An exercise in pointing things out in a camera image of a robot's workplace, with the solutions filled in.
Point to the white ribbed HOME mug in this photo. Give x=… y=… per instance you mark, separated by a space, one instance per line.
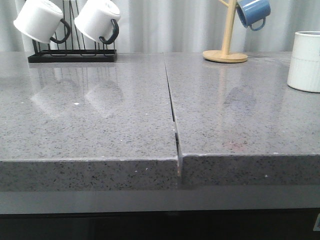
x=304 y=69

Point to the wooden mug tree stand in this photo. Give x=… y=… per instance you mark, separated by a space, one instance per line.
x=224 y=55

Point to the right white enamel mug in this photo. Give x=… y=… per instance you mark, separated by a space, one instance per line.
x=98 y=20

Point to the white enamel mug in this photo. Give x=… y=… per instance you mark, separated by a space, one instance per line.
x=98 y=20
x=39 y=20

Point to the blue enamel mug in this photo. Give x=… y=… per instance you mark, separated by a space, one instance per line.
x=252 y=11

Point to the left white enamel mug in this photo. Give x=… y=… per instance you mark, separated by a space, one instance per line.
x=39 y=20

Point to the black wire mug rack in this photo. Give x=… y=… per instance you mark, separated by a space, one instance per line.
x=78 y=48

